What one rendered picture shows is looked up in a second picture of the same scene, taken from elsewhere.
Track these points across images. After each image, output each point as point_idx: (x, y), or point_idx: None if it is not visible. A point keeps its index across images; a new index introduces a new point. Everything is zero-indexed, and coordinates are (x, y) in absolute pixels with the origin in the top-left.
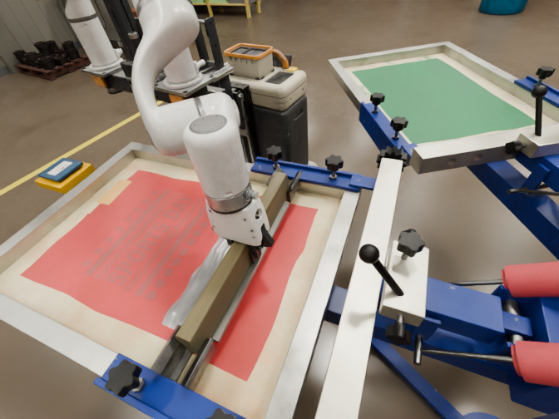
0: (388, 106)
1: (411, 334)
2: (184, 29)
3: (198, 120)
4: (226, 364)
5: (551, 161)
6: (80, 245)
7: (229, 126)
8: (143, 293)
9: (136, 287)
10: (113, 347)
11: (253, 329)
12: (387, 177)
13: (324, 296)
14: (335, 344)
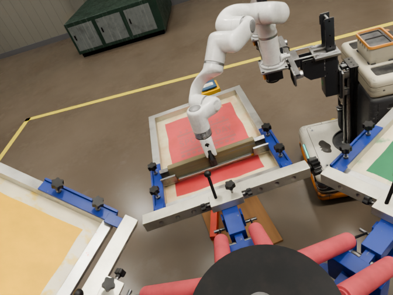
0: None
1: (205, 209)
2: (211, 72)
3: (194, 106)
4: (177, 189)
5: (378, 223)
6: (184, 124)
7: (196, 112)
8: (182, 153)
9: (182, 150)
10: (163, 163)
11: (192, 187)
12: (289, 169)
13: None
14: (192, 198)
